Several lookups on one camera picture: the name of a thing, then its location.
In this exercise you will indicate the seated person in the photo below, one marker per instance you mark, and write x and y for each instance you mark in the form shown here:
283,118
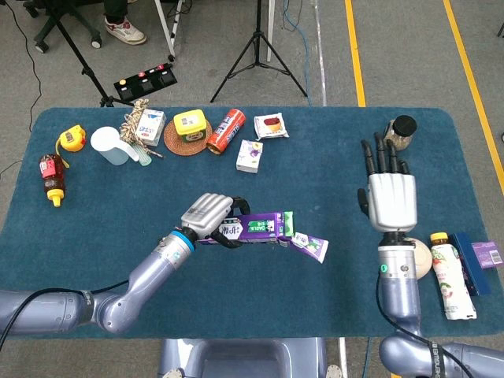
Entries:
126,30

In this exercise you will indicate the brown sauce bottle red label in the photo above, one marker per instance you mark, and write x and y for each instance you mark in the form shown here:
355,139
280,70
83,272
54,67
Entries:
53,175

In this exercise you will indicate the yellow tape measure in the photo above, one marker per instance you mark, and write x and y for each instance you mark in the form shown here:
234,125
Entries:
73,138

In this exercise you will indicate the black tripod with straight pole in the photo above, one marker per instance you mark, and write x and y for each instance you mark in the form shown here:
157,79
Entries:
258,23

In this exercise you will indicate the white pouch yellow cap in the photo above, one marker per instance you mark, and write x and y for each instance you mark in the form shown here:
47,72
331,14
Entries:
451,279

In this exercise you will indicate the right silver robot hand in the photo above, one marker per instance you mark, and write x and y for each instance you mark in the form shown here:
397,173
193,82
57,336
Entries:
393,201

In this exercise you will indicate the blue table cloth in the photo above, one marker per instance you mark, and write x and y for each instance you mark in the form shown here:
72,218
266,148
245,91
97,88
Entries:
252,189

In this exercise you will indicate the purple packet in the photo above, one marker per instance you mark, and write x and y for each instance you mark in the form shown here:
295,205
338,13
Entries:
488,255

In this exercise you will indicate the yellow green lidded container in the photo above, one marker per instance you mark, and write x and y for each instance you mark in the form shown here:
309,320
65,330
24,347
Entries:
190,124

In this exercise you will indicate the purple toothpaste tube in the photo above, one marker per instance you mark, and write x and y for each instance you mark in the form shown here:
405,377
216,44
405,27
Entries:
313,246

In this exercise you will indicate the black tripod with slanted pole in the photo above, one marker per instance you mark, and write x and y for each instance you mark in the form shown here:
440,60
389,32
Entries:
78,59

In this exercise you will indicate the glass jar black lid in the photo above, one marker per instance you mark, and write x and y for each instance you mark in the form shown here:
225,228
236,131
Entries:
405,126

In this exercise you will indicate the white tissue packet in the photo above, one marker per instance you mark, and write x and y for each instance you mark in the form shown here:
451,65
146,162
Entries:
151,126

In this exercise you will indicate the white frame leg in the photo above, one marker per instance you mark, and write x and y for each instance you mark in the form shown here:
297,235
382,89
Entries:
167,27

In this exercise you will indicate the white snack packet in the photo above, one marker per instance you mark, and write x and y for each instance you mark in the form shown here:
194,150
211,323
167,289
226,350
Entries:
271,126

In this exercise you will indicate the grey robot torso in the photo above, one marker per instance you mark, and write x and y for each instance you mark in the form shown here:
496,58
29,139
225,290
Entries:
240,358

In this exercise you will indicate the black foot pedal board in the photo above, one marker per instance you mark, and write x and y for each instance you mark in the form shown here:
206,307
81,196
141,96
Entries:
145,82

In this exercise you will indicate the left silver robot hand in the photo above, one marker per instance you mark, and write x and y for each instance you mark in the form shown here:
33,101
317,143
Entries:
206,212

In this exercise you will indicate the white plastic pitcher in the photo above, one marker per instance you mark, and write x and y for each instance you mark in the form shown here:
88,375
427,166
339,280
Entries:
108,147

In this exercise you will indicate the beige round ball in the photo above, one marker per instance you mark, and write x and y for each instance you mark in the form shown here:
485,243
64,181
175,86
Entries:
423,260

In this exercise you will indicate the black office chair base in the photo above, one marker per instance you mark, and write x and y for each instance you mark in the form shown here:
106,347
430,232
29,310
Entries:
59,19

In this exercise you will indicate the woven round coaster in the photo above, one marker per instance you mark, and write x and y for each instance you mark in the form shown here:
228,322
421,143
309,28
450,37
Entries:
173,143

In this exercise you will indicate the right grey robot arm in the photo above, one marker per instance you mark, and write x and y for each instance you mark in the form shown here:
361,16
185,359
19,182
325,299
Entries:
397,291

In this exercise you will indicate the dark blue box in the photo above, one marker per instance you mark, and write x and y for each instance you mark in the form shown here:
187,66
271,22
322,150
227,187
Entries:
474,279

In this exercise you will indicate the white upright post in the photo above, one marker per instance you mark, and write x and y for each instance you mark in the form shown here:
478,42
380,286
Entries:
271,27

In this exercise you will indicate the small white cardboard box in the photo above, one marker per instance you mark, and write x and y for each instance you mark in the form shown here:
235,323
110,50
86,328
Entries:
250,155

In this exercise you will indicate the orange drink can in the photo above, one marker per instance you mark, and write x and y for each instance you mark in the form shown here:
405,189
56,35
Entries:
226,132

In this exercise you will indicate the purple toothpaste carton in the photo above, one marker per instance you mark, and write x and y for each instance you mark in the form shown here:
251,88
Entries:
260,227

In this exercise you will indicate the light green brush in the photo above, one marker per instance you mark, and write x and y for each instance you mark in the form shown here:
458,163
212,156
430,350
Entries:
143,157

